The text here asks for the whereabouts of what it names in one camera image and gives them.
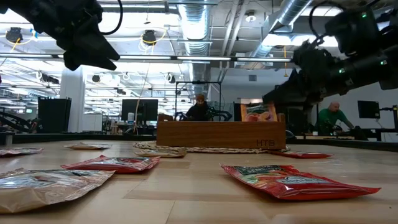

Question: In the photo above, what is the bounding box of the person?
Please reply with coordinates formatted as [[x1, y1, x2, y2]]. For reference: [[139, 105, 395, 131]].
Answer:
[[314, 101, 355, 133], [185, 93, 213, 122]]

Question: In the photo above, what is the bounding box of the black camera cable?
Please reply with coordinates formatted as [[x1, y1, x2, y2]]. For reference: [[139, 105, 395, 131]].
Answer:
[[98, 0, 124, 35], [308, 0, 348, 43]]

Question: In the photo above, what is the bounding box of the yellow hanging tag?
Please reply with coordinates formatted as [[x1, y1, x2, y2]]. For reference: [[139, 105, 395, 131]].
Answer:
[[283, 46, 289, 78]]

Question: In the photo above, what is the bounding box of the silver air duct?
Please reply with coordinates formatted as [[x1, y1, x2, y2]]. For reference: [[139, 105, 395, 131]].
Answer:
[[177, 0, 214, 96], [248, 0, 313, 60]]

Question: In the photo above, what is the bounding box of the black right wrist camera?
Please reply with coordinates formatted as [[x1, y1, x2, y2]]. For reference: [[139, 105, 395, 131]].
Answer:
[[325, 8, 381, 57]]

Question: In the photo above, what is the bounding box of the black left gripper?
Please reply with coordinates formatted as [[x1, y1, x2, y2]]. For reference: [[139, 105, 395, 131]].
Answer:
[[37, 0, 121, 71]]

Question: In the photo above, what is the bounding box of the black right camera cable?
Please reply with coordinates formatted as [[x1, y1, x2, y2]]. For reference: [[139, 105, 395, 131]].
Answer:
[[308, 0, 348, 43]]

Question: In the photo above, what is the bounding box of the round woven placemat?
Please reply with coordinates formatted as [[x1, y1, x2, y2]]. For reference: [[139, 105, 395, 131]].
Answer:
[[132, 140, 292, 154]]

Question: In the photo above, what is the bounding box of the black ceiling cable reel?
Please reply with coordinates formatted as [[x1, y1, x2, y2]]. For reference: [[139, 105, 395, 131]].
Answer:
[[5, 27, 24, 44], [141, 29, 158, 47]]

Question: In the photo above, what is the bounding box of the white cabinet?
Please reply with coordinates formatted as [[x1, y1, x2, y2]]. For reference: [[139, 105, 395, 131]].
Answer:
[[82, 113, 103, 133]]

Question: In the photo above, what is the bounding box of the beige vanilla tea bag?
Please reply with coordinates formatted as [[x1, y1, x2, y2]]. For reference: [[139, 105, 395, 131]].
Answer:
[[0, 167, 116, 214], [135, 149, 188, 159], [63, 142, 112, 151]]

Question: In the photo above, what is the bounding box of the black computer monitor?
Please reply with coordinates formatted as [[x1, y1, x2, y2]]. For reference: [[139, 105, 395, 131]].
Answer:
[[357, 100, 381, 119], [120, 98, 159, 123]]

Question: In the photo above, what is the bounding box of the black background desk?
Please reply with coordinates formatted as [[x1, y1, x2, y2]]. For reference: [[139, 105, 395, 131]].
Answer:
[[348, 105, 398, 142]]

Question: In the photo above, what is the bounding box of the red strawberry tea bag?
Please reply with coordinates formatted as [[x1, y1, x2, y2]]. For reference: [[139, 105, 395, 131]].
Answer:
[[269, 151, 333, 159], [60, 154, 161, 174], [220, 164, 382, 201], [0, 147, 44, 157]]

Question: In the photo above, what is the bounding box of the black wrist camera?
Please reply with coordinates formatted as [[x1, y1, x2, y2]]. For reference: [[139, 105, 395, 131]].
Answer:
[[73, 0, 104, 23], [325, 8, 381, 57]]

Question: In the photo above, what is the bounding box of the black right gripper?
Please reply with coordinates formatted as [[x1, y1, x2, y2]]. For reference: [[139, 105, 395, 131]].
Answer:
[[262, 40, 349, 108]]

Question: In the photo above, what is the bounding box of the wooden tea box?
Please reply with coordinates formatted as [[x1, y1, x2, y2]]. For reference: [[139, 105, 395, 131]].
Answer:
[[155, 113, 287, 151]]

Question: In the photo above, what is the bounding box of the white square pillar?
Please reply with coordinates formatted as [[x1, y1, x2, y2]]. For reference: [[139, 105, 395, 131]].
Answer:
[[59, 67, 86, 134]]

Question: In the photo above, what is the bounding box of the long ceiling light strip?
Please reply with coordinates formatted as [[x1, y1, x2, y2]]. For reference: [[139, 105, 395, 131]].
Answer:
[[176, 55, 295, 63], [0, 53, 184, 62]]

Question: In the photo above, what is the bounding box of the black table frame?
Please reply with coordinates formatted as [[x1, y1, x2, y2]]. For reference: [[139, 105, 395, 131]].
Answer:
[[0, 132, 398, 152]]

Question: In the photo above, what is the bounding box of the black left camera cable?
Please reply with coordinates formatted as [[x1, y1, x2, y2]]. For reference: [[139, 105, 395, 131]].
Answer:
[[98, 0, 124, 35]]

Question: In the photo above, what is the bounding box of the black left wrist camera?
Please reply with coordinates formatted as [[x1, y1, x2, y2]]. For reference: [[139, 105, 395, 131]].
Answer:
[[73, 0, 104, 23]]

